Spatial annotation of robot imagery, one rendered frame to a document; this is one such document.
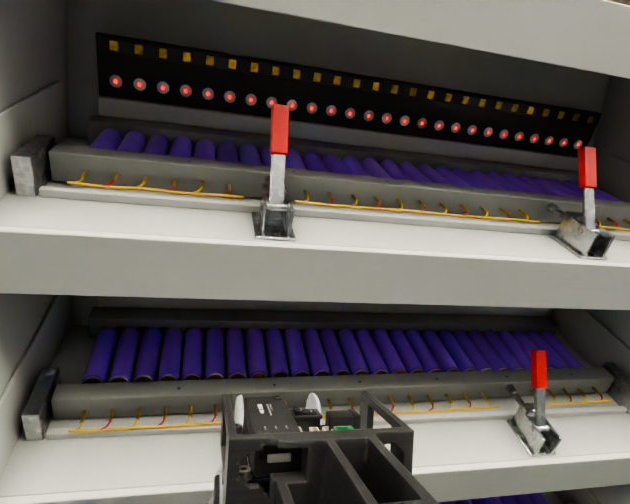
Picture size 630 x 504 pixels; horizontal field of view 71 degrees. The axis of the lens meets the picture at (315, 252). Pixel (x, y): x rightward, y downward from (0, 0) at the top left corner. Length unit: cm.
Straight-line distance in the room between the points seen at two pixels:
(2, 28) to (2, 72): 3
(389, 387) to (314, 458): 28
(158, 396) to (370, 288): 20
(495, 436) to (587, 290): 16
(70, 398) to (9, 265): 14
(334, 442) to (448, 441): 30
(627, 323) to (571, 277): 21
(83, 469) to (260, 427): 23
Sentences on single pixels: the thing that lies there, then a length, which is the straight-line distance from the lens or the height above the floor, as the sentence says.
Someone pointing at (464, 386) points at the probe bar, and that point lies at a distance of 49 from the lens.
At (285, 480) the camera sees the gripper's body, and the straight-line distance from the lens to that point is 18.
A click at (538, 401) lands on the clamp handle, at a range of 48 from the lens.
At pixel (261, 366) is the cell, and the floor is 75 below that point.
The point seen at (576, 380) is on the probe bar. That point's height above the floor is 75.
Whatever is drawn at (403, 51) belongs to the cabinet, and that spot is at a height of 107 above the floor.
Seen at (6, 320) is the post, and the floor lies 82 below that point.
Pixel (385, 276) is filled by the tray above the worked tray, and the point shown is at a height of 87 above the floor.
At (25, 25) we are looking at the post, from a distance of 41.
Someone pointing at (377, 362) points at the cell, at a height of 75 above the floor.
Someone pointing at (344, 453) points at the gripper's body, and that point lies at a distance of 17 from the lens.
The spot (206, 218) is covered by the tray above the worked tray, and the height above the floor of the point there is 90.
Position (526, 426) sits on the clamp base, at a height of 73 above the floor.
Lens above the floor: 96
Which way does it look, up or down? 13 degrees down
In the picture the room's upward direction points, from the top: 6 degrees clockwise
